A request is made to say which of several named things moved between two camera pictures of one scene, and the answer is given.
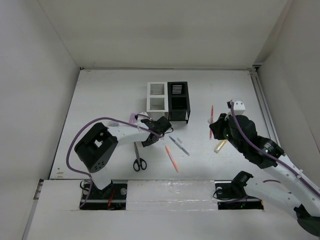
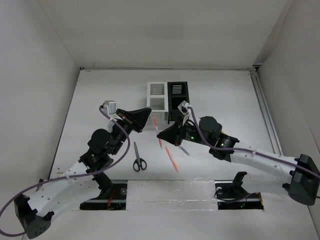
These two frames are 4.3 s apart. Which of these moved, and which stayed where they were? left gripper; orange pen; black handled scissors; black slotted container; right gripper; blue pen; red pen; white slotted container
Moved: left gripper; red pen; right gripper
Stayed: white slotted container; blue pen; black slotted container; black handled scissors; orange pen
